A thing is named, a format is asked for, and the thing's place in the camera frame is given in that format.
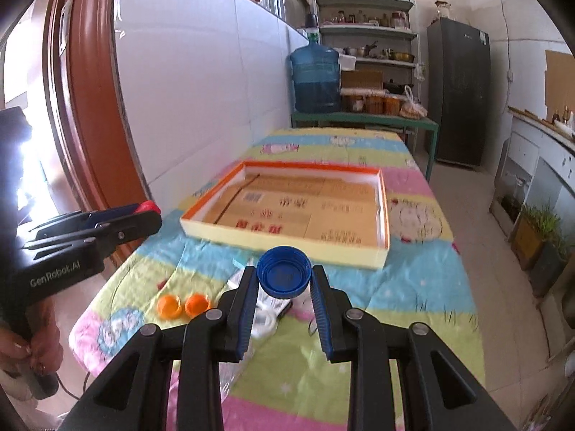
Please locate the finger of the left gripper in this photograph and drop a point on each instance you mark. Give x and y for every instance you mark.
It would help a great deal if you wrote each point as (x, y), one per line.
(112, 214)
(109, 234)

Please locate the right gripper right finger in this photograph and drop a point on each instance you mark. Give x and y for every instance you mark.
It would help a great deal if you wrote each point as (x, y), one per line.
(351, 335)

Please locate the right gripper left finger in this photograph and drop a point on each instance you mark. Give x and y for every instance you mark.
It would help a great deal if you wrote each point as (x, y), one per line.
(219, 335)

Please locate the orange bottle cap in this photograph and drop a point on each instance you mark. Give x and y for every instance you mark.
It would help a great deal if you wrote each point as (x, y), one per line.
(169, 307)
(196, 304)

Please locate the white round lid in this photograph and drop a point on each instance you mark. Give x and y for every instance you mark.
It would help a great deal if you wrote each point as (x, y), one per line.
(264, 323)

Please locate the blue bottle cap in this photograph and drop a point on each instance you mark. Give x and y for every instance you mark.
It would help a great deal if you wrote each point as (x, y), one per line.
(284, 272)

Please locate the silver cigarette box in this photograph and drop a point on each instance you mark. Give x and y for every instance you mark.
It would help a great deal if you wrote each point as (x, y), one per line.
(268, 307)

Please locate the person's left hand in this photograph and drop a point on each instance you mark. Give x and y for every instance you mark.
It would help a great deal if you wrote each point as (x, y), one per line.
(43, 353)

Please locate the colourful cartoon quilt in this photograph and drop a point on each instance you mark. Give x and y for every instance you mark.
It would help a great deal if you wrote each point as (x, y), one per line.
(285, 381)

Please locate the orange-rimmed cardboard tray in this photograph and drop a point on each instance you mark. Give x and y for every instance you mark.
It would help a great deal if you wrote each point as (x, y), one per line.
(335, 213)

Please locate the green low table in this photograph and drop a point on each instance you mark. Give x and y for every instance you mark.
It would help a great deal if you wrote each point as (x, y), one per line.
(362, 119)

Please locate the potted green plant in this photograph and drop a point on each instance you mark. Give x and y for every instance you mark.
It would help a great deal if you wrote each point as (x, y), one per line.
(536, 227)

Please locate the plastic bag of food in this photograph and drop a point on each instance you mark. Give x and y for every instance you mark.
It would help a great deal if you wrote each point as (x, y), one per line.
(411, 109)

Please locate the white kitchen counter cabinet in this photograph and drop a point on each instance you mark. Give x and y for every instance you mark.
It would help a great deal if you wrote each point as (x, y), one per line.
(536, 168)

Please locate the blue water jug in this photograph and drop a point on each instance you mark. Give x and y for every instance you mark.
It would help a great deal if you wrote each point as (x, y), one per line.
(316, 73)

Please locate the black refrigerator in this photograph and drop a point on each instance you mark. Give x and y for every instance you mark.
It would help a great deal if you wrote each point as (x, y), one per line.
(459, 76)

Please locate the green kitchen shelf rack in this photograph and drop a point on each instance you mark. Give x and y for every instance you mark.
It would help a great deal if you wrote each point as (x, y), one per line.
(379, 34)

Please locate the red-brown door frame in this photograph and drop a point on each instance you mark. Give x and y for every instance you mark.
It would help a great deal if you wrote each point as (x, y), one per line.
(85, 106)

